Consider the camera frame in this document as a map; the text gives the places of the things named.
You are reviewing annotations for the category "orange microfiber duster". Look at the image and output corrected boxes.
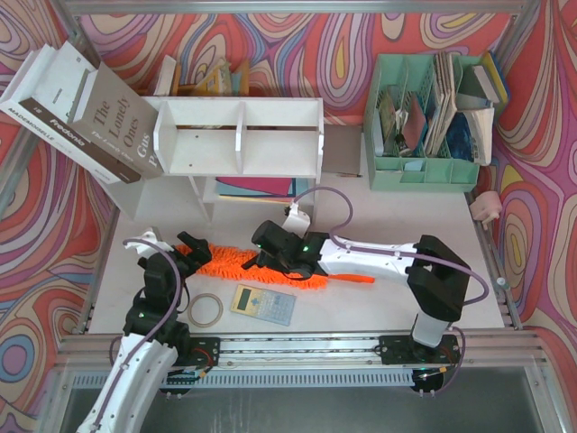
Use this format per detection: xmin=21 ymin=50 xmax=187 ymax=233
xmin=174 ymin=242 xmax=376 ymax=289

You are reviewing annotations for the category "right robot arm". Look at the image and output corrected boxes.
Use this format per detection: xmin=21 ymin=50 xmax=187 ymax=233
xmin=242 ymin=220 xmax=490 ymax=349

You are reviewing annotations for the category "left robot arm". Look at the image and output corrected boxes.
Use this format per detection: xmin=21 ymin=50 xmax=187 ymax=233
xmin=78 ymin=228 xmax=220 ymax=432

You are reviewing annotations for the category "white wooden bookshelf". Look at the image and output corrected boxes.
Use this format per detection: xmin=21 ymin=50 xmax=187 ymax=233
xmin=103 ymin=97 xmax=325 ymax=222

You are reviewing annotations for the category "stack of coloured paper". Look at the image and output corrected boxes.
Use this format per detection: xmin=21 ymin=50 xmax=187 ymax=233
xmin=215 ymin=177 xmax=297 ymax=203

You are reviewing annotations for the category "masking tape roll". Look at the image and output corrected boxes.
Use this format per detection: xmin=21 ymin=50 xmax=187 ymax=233
xmin=188 ymin=293 xmax=224 ymax=328

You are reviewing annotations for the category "yellow grey calculator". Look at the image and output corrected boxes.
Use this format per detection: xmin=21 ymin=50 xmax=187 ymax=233
xmin=231 ymin=284 xmax=297 ymax=327

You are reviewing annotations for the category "grey cardboard sheet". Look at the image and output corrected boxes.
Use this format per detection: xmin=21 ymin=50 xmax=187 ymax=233
xmin=322 ymin=124 xmax=362 ymax=176

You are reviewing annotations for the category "brown Lonely Ones book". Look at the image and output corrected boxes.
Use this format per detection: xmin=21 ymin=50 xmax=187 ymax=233
xmin=69 ymin=63 xmax=163 ymax=179

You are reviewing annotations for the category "green desk organizer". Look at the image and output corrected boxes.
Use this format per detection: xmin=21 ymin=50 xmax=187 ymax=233
xmin=363 ymin=52 xmax=479 ymax=192

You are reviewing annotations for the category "pink piggy figure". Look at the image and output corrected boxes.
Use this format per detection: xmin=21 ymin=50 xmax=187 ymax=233
xmin=470 ymin=190 xmax=502 ymax=230

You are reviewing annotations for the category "Fredonia book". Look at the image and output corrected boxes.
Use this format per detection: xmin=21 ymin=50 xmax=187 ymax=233
xmin=20 ymin=42 xmax=141 ymax=184

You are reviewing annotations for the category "white Mademoiselle book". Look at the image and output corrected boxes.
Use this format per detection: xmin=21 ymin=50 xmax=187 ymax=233
xmin=1 ymin=44 xmax=57 ymax=135

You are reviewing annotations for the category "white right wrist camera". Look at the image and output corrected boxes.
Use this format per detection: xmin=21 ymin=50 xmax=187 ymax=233
xmin=281 ymin=202 xmax=311 ymax=236

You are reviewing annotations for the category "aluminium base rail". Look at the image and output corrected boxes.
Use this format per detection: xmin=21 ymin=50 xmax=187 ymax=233
xmin=55 ymin=328 xmax=549 ymax=370

